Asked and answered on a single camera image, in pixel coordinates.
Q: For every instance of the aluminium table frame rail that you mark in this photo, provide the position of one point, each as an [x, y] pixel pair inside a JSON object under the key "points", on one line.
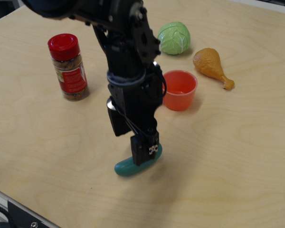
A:
{"points": [[6, 220]]}

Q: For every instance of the green toy cucumber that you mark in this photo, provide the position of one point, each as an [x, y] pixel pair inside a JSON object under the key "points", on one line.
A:
{"points": [[127, 168]]}

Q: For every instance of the black corner bracket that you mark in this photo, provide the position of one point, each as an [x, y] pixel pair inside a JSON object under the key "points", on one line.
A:
{"points": [[24, 217]]}

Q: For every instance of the toy chicken drumstick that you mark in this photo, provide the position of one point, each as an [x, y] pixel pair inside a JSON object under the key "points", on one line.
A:
{"points": [[207, 61]]}

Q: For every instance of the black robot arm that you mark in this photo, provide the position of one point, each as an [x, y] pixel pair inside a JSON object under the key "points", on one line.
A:
{"points": [[121, 27]]}

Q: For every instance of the red lid spice jar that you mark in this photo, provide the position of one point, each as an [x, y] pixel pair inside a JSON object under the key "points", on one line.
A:
{"points": [[67, 61]]}

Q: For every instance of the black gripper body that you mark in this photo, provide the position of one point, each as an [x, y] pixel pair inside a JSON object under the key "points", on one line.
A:
{"points": [[137, 99]]}

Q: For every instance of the orange plastic cup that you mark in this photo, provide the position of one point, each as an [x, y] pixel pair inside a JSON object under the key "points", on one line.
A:
{"points": [[180, 89]]}

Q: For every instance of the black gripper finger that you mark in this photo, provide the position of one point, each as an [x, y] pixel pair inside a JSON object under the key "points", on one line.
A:
{"points": [[118, 122], [145, 150]]}

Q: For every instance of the green toy cabbage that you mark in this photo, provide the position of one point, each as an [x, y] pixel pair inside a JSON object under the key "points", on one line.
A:
{"points": [[174, 38]]}

